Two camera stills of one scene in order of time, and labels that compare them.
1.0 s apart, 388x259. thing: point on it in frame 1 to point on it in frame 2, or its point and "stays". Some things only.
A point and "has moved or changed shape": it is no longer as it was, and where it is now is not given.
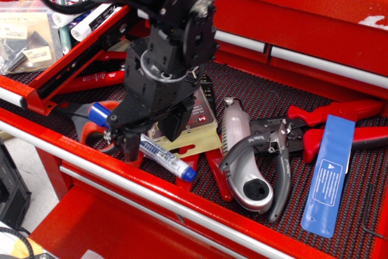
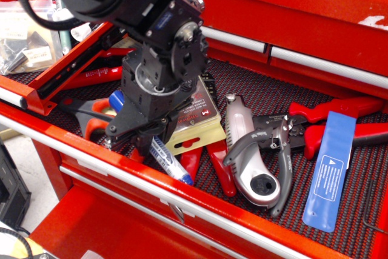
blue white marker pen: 99,115 has moved or changed shape
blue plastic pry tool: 323,213 stays
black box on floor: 15,196 stays
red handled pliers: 214,158 to 218,153
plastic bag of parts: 29,38 stays
